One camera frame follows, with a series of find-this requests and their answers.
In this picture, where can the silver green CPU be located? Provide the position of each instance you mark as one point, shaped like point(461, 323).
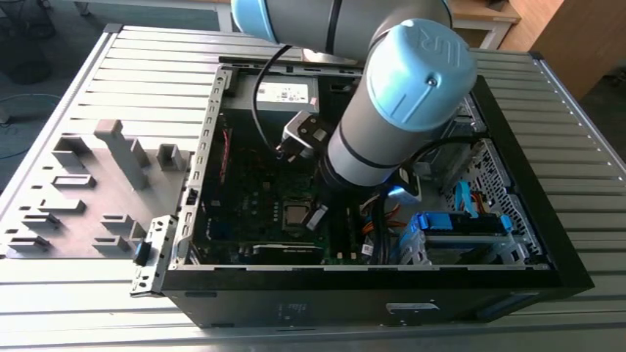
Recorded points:
point(295, 214)

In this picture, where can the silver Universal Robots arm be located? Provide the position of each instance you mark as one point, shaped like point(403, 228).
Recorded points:
point(371, 146)

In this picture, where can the black RAM slot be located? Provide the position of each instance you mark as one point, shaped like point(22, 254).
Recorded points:
point(333, 238)
point(340, 238)

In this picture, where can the black graphics card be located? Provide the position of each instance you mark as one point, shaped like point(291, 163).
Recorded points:
point(285, 253)

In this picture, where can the green Dell motherboard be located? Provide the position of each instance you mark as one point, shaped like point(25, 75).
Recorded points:
point(244, 220)

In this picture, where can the hard disk in blue carrier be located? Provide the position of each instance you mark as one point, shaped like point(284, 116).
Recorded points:
point(439, 221)

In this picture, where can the blue board connector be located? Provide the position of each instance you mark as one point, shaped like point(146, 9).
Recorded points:
point(220, 231)

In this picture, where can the grey metal disk bay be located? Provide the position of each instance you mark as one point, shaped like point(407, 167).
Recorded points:
point(464, 243)

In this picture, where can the black open PC case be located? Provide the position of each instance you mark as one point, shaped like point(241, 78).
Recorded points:
point(341, 304)

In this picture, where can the grey power supply unit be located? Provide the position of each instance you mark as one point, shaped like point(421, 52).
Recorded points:
point(288, 93)

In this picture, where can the grey metal drive cage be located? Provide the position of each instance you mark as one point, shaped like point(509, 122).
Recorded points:
point(464, 121)

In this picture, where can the grey parts rack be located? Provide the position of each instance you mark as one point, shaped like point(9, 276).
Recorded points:
point(112, 209)

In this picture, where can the wooden top desk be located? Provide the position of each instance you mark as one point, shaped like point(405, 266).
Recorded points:
point(483, 14)

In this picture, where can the wooden cabinet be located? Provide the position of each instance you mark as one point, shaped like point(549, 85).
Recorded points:
point(582, 40)

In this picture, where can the black round bin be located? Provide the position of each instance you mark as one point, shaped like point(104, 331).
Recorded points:
point(26, 64)

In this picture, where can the grey hinged slot bracket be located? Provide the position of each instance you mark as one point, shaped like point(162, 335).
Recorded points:
point(156, 242)

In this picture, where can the blue black bracket latch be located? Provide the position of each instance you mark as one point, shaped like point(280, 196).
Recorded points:
point(142, 253)

